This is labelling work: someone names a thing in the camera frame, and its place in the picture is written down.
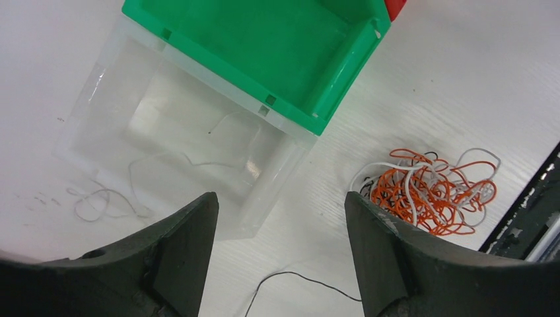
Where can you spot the clear plastic bin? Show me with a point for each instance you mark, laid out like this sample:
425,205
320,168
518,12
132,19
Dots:
152,130

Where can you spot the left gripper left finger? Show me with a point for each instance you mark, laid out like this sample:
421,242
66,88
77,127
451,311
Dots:
158,271

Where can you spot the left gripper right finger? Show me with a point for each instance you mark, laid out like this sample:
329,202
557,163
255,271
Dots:
404,271

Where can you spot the red plastic bin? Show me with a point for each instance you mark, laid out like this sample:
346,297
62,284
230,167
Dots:
394,7

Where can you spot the green plastic bin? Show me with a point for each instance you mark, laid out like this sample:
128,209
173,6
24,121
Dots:
298,57

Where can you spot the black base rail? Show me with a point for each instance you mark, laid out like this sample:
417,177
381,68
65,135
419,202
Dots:
527,220

